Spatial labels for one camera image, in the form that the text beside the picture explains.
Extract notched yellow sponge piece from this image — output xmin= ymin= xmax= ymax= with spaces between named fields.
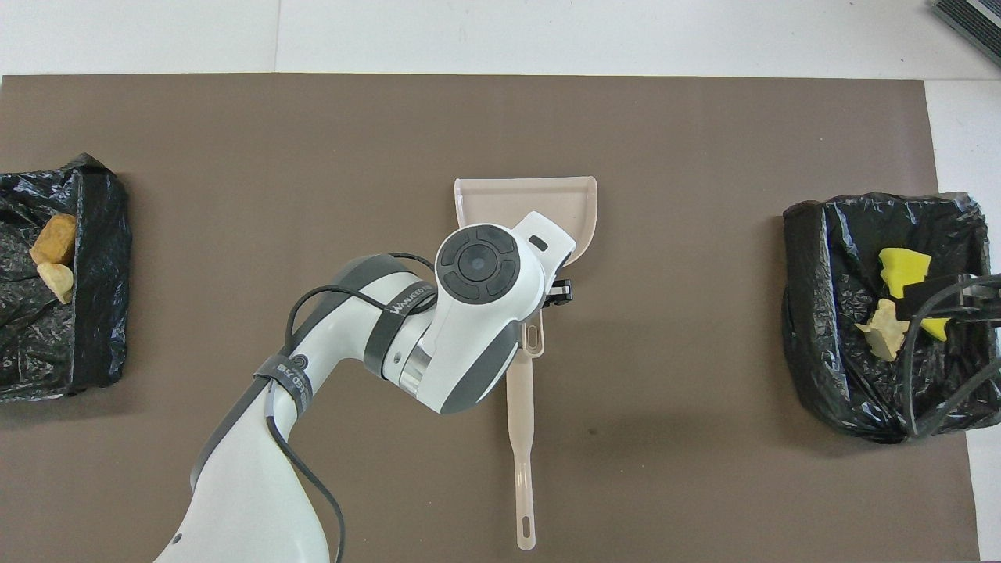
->
xmin=878 ymin=248 xmax=934 ymax=299

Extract orange and cream sponge scrap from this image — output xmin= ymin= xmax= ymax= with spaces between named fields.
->
xmin=855 ymin=298 xmax=910 ymax=360

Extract beige plastic dustpan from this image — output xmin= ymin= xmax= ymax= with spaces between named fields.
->
xmin=454 ymin=175 xmax=599 ymax=360

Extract beige hand brush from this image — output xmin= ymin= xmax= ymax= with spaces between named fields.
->
xmin=506 ymin=353 xmax=540 ymax=551

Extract pale yellow sponge lump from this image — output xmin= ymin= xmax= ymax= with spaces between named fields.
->
xmin=36 ymin=262 xmax=76 ymax=305

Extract brown sponge chunk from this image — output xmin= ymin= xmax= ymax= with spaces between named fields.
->
xmin=30 ymin=213 xmax=78 ymax=267

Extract bin with black bag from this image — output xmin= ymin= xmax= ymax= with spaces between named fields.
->
xmin=782 ymin=191 xmax=1001 ymax=445
xmin=0 ymin=152 xmax=132 ymax=404

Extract dark grey slatted object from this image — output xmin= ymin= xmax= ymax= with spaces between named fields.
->
xmin=932 ymin=0 xmax=1001 ymax=67

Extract brown table mat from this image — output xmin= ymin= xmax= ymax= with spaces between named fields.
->
xmin=0 ymin=74 xmax=982 ymax=563

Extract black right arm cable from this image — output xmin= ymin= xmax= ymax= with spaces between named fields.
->
xmin=901 ymin=274 xmax=1001 ymax=440

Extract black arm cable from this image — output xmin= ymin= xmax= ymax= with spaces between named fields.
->
xmin=901 ymin=274 xmax=1001 ymax=440
xmin=266 ymin=252 xmax=436 ymax=563

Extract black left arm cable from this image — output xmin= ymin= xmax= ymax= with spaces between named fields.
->
xmin=266 ymin=252 xmax=436 ymax=563

